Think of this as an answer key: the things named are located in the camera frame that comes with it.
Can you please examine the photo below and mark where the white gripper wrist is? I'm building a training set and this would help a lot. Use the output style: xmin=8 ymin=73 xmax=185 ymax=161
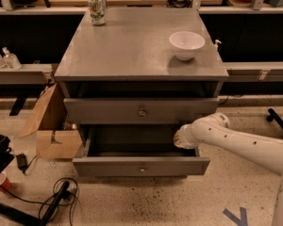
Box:
xmin=173 ymin=124 xmax=200 ymax=150

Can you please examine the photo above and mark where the grey drawer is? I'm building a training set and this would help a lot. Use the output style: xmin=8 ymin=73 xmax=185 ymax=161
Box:
xmin=73 ymin=124 xmax=210 ymax=177
xmin=64 ymin=98 xmax=219 ymax=124

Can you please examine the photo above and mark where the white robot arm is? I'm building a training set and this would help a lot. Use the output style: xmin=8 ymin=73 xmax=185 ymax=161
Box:
xmin=174 ymin=113 xmax=283 ymax=226

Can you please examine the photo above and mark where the grey wooden drawer cabinet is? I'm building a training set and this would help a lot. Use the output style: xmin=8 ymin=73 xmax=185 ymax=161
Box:
xmin=54 ymin=7 xmax=230 ymax=178

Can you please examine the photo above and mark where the grey top drawer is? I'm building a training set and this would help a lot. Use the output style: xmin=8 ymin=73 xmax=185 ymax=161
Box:
xmin=64 ymin=98 xmax=219 ymax=124

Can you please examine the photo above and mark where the white ceramic bowl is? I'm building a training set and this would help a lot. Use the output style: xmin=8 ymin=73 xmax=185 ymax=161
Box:
xmin=169 ymin=31 xmax=205 ymax=61

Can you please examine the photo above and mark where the small white pump bottle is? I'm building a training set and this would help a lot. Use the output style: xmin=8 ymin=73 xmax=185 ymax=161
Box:
xmin=214 ymin=40 xmax=222 ymax=51

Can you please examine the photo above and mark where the black leg at right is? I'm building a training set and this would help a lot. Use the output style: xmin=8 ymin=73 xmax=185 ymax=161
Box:
xmin=266 ymin=108 xmax=283 ymax=130

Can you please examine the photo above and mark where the brown cardboard box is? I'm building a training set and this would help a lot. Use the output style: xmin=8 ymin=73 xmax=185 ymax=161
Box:
xmin=20 ymin=84 xmax=82 ymax=159

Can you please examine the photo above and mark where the black power adapter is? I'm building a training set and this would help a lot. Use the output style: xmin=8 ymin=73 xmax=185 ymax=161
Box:
xmin=16 ymin=153 xmax=27 ymax=171

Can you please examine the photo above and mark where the red plastic cup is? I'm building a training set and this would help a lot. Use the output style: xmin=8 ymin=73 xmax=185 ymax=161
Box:
xmin=0 ymin=171 xmax=12 ymax=192

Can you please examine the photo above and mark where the clear sanitizer bottle right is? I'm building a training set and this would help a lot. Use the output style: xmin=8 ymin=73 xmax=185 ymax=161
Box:
xmin=2 ymin=47 xmax=22 ymax=70

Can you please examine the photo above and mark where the black stand base leg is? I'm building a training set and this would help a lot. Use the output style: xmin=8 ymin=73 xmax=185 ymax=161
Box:
xmin=0 ymin=181 xmax=71 ymax=226

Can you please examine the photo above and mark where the black coiled floor cable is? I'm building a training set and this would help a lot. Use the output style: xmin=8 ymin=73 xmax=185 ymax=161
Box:
xmin=0 ymin=177 xmax=80 ymax=226

